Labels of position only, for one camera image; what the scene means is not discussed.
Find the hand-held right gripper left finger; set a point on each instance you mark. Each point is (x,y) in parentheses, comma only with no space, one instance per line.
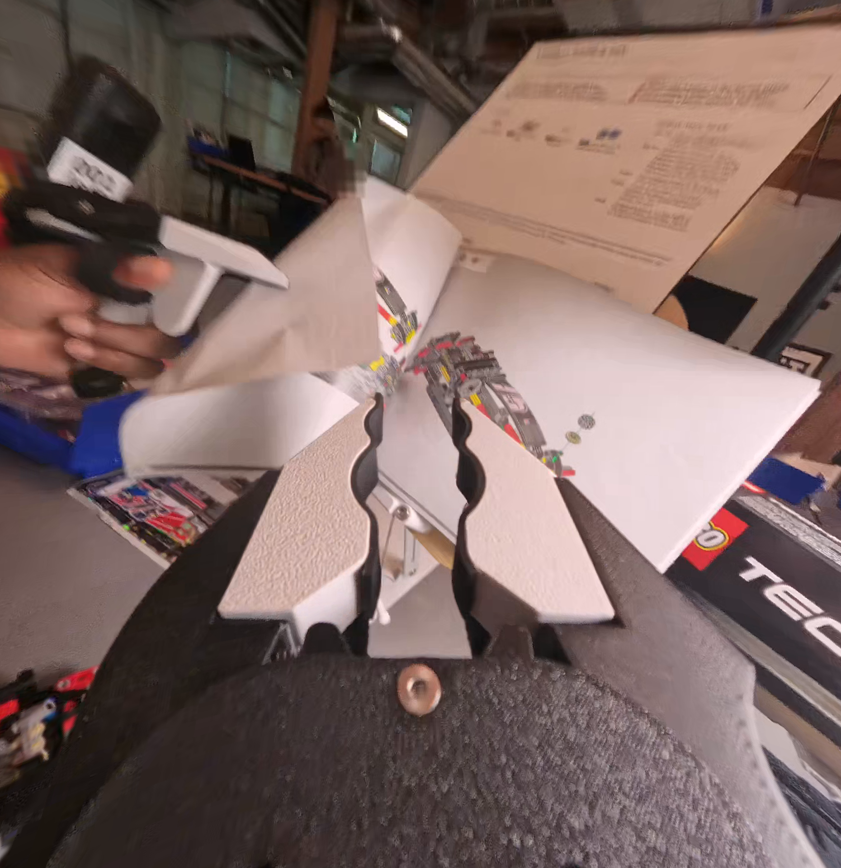
(305,536)

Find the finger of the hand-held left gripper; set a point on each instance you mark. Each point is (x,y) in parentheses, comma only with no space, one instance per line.
(217,254)

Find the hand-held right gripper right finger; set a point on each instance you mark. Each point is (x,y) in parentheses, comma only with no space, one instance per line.
(529,542)

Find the white book stand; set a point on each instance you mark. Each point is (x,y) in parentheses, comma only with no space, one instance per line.
(410,522)

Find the white building manual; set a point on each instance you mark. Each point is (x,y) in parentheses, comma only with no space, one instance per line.
(597,380)

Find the lego car chassis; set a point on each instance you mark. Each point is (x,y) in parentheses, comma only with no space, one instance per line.
(27,719)

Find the lego instruction booklet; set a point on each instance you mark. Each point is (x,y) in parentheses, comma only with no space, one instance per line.
(156,508)

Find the clear bags of lego parts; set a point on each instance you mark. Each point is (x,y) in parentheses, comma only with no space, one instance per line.
(27,400)

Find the dark lego set box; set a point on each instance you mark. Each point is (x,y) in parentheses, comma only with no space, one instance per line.
(766,583)

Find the wooden standing desk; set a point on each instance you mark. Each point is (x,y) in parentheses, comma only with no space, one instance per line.
(258,177)

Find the wooden pillar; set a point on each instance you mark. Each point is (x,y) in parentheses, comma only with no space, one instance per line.
(315,81)

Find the blue plastic storage bin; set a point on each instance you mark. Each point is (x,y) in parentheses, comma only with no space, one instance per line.
(787,480)
(95,441)

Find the black white marker sign board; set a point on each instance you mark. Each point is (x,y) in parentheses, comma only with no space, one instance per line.
(804,359)

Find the black metal pole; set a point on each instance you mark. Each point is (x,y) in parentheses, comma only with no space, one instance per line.
(807,291)

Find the printed instruction board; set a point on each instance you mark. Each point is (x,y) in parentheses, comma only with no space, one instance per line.
(597,169)

